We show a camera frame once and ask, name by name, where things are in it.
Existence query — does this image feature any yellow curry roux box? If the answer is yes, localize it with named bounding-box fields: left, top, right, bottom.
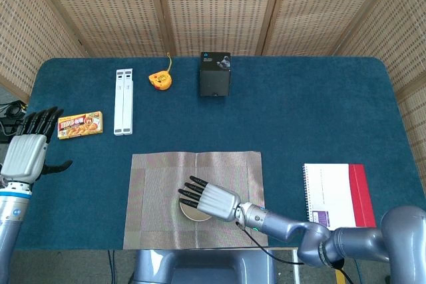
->
left=57, top=110, right=104, bottom=140

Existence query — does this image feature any woven folding screen panel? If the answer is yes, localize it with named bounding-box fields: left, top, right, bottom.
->
left=256, top=0, right=393, bottom=57
left=334, top=0, right=426, bottom=178
left=28, top=0, right=176, bottom=58
left=0, top=0, right=86, bottom=100
left=153, top=0, right=286, bottom=57

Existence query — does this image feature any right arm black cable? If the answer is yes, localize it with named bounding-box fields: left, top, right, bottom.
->
left=234, top=220, right=353, bottom=284

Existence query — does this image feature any gray woven placemat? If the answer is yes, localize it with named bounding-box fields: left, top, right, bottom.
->
left=122, top=150, right=269, bottom=251

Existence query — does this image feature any blue table cover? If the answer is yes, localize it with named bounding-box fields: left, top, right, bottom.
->
left=0, top=57, right=419, bottom=251

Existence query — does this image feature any black floor cable bundle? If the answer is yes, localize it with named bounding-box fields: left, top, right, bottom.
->
left=0, top=99, right=28, bottom=144

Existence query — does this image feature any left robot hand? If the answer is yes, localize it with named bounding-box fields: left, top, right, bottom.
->
left=0, top=106, right=73, bottom=184

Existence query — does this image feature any white bowl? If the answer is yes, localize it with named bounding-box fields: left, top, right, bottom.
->
left=178, top=197, right=214, bottom=221

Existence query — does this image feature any yellow tape measure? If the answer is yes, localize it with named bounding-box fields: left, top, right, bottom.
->
left=148, top=52, right=173, bottom=92

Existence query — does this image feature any white spiral notebook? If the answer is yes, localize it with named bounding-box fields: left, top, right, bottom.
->
left=302, top=163, right=359, bottom=231

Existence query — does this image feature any blue-gray robot torso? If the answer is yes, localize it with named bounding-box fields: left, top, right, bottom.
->
left=132, top=249, right=277, bottom=284

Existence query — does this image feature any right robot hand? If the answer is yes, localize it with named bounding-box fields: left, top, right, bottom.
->
left=178, top=175, right=242, bottom=223

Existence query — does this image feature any black cardboard box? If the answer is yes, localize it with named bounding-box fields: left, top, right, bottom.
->
left=199, top=51, right=232, bottom=97

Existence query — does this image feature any white folding stand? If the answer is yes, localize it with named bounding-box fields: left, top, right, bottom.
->
left=113, top=68, right=134, bottom=136

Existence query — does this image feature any black cable under table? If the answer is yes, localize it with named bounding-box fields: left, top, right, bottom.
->
left=106, top=249, right=116, bottom=284

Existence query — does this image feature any red hardcover book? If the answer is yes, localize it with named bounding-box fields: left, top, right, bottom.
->
left=348, top=163, right=377, bottom=229

